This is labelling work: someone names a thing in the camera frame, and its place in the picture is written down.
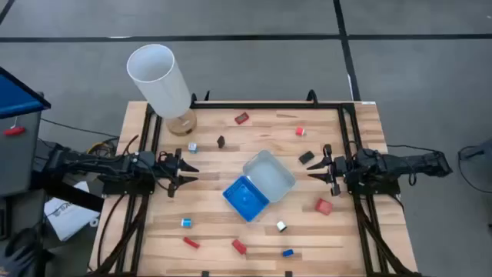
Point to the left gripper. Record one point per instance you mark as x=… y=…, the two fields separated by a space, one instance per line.
x=169 y=169

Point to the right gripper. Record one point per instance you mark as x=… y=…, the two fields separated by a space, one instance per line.
x=340 y=167

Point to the light blue white cube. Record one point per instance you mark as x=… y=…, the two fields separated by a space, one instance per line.
x=192 y=147

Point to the small red box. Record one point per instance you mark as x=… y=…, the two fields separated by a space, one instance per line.
x=239 y=246
x=324 y=206

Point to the red and white cube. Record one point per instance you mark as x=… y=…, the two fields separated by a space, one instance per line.
x=300 y=131

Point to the black device with screen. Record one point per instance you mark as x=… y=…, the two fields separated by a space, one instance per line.
x=220 y=141

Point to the blue plastic mesh basket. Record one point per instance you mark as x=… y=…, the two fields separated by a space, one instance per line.
x=246 y=200

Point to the slim red rectangular device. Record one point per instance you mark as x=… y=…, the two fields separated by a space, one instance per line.
x=191 y=242

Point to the white and black cube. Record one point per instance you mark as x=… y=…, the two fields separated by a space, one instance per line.
x=281 y=226

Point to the red device with grey screen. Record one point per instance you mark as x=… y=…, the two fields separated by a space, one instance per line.
x=241 y=117

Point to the small blue block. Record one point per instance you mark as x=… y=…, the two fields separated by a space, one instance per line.
x=288 y=252

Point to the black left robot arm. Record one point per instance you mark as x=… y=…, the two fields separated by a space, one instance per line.
x=96 y=165

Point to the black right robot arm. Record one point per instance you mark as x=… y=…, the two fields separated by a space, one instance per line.
x=403 y=163

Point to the grey plastic bin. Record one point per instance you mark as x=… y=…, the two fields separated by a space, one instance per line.
x=269 y=177

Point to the white shade wooden table lamp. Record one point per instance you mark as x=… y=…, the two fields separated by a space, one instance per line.
x=161 y=81

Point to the black table edge clip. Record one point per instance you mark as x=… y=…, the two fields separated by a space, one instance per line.
x=205 y=274
x=288 y=274

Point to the black diagonal metal beam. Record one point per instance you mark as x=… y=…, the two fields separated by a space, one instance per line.
x=69 y=194

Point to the black floor stand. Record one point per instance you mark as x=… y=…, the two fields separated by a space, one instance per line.
x=478 y=150

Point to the grey desk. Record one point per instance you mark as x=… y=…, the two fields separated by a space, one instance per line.
x=19 y=161

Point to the monitor with blue screen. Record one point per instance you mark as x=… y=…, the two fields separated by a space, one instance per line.
x=15 y=96

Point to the black metal table frame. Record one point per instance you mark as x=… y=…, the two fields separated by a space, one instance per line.
x=269 y=105

